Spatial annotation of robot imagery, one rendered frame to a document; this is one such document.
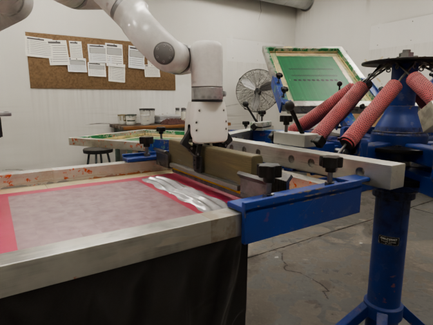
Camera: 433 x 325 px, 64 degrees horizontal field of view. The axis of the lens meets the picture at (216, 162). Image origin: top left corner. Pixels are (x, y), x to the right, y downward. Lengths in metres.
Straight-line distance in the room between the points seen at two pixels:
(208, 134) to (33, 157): 3.87
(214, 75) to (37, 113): 3.84
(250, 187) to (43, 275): 0.39
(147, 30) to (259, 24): 5.25
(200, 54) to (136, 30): 0.15
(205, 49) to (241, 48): 4.91
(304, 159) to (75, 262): 0.61
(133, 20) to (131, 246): 0.51
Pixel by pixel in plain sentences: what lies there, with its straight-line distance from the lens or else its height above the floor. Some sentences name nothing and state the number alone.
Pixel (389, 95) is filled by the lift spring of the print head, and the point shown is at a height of 1.18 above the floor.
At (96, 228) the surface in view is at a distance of 0.62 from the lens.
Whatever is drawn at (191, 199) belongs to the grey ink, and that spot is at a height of 0.96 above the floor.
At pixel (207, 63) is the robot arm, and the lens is 0.80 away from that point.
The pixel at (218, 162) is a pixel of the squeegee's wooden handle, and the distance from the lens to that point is 0.78.
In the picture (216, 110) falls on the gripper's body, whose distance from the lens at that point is 0.82.
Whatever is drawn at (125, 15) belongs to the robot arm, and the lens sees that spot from 0.86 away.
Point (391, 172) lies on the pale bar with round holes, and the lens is 0.76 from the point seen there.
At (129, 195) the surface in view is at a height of 0.95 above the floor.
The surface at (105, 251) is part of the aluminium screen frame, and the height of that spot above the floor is 0.98.
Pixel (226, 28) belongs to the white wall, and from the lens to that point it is 5.59.
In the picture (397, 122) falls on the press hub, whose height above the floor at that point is 1.09.
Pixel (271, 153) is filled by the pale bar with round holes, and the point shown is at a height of 1.02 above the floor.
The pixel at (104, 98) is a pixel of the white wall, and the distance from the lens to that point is 4.68.
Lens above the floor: 1.17
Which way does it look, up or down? 10 degrees down
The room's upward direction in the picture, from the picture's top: straight up
